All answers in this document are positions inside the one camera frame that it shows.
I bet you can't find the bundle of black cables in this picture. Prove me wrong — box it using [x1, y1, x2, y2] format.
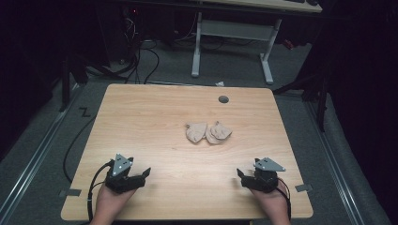
[118, 15, 161, 85]

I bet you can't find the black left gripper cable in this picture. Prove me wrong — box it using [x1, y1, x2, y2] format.
[86, 159, 115, 223]

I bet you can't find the black floor cable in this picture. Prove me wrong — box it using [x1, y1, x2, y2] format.
[62, 114, 98, 185]

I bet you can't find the grey tape strip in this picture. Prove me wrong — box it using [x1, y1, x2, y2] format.
[294, 183, 314, 193]
[58, 188, 83, 198]

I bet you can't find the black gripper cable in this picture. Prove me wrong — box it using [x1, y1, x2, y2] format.
[86, 159, 115, 223]
[276, 177, 293, 221]

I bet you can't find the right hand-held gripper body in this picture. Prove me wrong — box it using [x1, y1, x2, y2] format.
[250, 157, 286, 194]

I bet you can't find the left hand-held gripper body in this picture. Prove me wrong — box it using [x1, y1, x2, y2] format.
[104, 153, 143, 194]

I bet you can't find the metal floor rail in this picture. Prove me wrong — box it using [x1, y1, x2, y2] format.
[0, 83, 83, 219]
[304, 99, 367, 225]

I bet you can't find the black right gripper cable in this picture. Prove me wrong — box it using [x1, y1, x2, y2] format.
[276, 177, 293, 221]

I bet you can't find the black metal stand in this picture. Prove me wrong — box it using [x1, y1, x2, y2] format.
[271, 67, 330, 133]
[58, 54, 128, 113]

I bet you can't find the white-framed desk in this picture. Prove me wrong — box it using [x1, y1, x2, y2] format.
[191, 0, 324, 85]

